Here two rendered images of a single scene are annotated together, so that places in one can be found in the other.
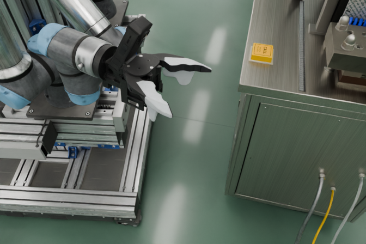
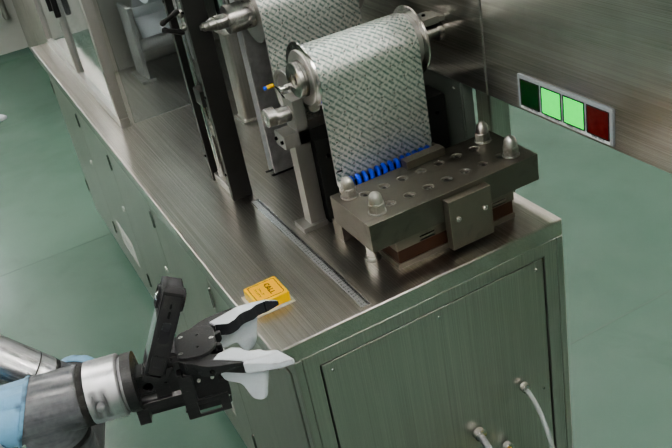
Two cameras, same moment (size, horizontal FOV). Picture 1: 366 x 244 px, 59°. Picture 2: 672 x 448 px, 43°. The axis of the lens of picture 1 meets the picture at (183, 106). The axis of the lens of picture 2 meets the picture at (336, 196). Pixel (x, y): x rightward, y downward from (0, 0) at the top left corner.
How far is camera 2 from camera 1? 0.56 m
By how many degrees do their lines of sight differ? 34
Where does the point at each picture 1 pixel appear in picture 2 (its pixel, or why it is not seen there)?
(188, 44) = not seen: hidden behind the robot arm
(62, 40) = (46, 390)
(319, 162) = (459, 409)
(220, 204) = not seen: outside the picture
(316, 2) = (276, 190)
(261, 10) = (208, 245)
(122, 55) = (164, 344)
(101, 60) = (131, 375)
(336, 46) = (364, 217)
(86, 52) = (100, 379)
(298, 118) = (386, 353)
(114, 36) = not seen: hidden behind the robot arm
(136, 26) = (173, 288)
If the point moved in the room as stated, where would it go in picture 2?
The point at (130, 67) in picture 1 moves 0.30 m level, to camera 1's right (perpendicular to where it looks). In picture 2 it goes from (186, 353) to (370, 235)
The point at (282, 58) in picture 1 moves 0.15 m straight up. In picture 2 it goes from (301, 284) to (286, 220)
